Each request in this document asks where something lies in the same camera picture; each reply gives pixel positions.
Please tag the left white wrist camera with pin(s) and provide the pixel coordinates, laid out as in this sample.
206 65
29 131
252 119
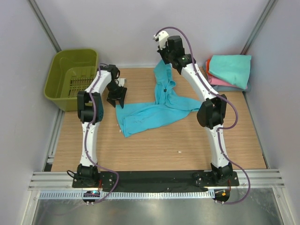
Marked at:
121 82

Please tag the blue t shirt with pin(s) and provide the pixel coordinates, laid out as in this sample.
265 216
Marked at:
167 108

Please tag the aluminium frame rail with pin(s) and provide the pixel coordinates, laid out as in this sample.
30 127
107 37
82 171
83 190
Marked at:
254 178

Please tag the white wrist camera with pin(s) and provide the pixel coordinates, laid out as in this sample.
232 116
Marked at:
121 82
161 38

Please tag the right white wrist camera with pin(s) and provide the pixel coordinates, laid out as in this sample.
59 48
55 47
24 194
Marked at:
161 38

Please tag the green plastic bin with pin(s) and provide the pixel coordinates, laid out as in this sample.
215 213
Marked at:
71 71

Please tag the folded orange t shirt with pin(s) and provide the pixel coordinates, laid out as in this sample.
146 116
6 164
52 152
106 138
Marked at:
207 66

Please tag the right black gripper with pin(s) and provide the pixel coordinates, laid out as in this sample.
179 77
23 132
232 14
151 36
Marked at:
164 54

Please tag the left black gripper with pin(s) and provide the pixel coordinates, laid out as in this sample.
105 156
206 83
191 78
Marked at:
117 93

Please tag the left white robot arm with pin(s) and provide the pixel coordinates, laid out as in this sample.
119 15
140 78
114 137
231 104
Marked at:
90 113

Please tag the slotted cable duct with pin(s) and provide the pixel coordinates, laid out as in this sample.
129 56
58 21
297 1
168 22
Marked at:
93 195

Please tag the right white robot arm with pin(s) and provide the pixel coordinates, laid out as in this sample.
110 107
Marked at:
211 113

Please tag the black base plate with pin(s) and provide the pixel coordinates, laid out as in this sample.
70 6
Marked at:
155 181

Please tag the folded pink t shirt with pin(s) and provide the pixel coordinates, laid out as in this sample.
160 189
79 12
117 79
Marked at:
216 81

